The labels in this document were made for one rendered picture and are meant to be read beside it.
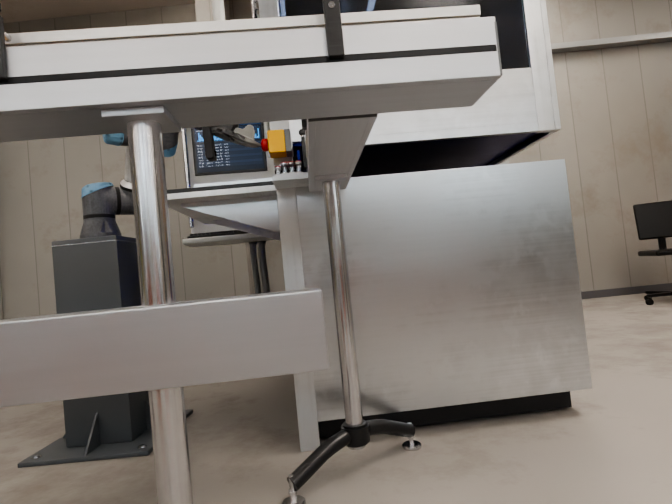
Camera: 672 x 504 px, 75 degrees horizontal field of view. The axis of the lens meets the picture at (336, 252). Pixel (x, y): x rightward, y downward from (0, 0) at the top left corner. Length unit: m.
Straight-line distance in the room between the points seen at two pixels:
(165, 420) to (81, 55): 0.54
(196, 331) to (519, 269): 1.19
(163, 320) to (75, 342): 0.13
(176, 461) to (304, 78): 0.59
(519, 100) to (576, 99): 4.02
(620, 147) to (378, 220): 4.56
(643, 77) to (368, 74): 5.58
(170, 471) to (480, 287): 1.13
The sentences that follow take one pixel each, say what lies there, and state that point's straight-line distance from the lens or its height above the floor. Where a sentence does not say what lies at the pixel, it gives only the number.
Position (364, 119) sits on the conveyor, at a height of 0.84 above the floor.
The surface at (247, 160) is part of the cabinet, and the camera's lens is 2.57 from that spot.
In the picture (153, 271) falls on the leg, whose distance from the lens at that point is 0.71.
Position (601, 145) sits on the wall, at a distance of 5.71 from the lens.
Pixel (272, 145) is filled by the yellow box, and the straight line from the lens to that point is 1.42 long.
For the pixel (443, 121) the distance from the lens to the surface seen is 1.61.
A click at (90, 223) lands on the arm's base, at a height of 0.85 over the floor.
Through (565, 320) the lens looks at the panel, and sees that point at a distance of 1.70.
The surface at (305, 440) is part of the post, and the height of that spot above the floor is 0.04.
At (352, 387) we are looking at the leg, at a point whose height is 0.25.
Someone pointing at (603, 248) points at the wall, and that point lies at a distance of 5.55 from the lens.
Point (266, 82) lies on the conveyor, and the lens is 0.69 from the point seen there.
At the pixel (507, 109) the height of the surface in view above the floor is 1.07.
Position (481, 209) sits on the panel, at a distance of 1.58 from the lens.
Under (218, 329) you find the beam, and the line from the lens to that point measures 0.67.
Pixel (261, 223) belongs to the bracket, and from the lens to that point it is 1.57.
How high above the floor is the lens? 0.58
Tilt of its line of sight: 2 degrees up
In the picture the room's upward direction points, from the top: 6 degrees counter-clockwise
